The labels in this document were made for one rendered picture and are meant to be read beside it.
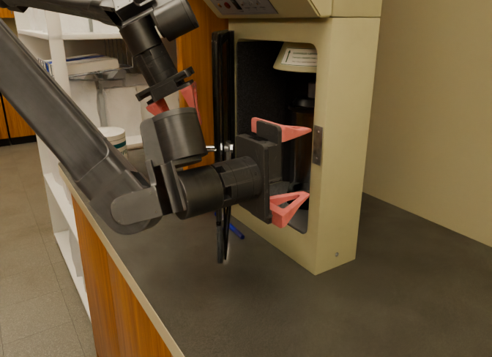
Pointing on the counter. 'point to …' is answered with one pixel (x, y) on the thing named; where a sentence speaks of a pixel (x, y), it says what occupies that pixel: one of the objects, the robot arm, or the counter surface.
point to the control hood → (288, 3)
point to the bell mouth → (296, 58)
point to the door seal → (223, 127)
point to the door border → (220, 126)
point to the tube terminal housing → (328, 123)
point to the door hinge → (232, 91)
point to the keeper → (317, 145)
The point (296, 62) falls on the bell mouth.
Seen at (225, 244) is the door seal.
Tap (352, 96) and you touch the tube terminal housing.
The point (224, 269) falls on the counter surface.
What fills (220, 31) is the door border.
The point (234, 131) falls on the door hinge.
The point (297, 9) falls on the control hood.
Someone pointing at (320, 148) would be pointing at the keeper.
